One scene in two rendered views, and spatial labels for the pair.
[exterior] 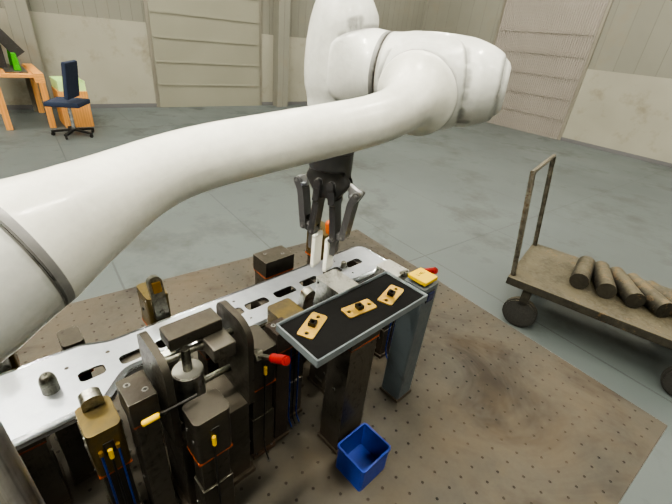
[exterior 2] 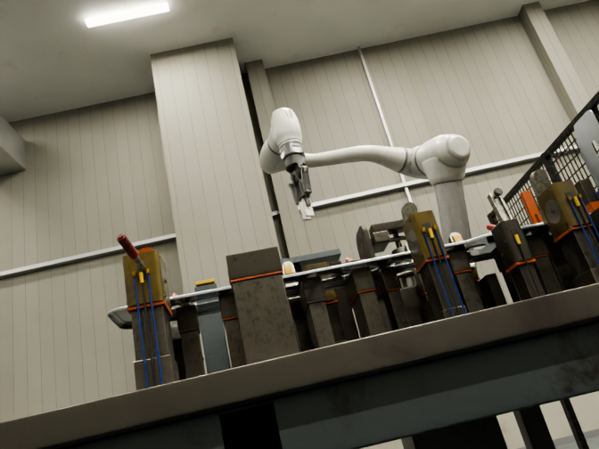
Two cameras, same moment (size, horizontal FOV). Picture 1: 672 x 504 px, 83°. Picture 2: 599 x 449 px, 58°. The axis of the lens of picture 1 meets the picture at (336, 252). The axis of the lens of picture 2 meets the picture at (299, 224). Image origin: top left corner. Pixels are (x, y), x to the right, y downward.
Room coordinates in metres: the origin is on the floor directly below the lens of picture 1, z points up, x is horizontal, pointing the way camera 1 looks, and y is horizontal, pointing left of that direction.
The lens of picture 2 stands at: (2.01, 1.03, 0.59)
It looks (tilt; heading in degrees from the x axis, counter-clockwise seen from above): 23 degrees up; 217
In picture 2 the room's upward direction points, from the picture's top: 14 degrees counter-clockwise
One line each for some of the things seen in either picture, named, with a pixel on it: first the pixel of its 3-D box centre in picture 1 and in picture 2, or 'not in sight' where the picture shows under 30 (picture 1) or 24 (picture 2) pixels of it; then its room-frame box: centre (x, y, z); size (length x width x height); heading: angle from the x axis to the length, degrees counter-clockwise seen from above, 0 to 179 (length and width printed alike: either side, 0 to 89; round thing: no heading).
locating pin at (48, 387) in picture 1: (48, 384); not in sight; (0.53, 0.57, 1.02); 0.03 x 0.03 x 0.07
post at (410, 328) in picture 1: (407, 340); (217, 355); (0.90, -0.25, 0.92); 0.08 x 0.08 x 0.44; 46
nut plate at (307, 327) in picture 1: (312, 323); not in sight; (0.64, 0.03, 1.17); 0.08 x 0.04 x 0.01; 161
